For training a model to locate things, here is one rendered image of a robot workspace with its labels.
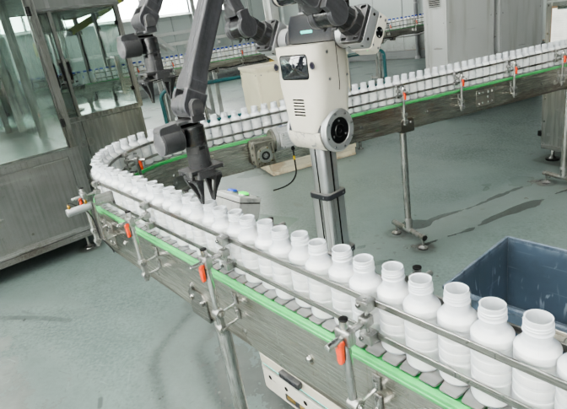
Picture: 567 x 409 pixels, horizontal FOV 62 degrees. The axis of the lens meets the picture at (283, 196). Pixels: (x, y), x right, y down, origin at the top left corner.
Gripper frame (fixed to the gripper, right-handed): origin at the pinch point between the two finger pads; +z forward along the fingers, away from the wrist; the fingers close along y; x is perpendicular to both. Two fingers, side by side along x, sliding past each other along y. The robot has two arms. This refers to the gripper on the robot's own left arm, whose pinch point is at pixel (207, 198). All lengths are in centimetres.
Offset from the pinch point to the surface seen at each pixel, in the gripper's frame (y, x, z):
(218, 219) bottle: -1.9, -6.7, 3.7
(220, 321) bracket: -10.7, -13.3, 26.4
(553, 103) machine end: 393, 69, 59
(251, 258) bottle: -2.4, -19.7, 10.6
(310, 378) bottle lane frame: -5, -39, 33
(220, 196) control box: 12.9, 16.0, 6.8
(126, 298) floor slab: 24, 190, 117
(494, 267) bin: 53, -51, 29
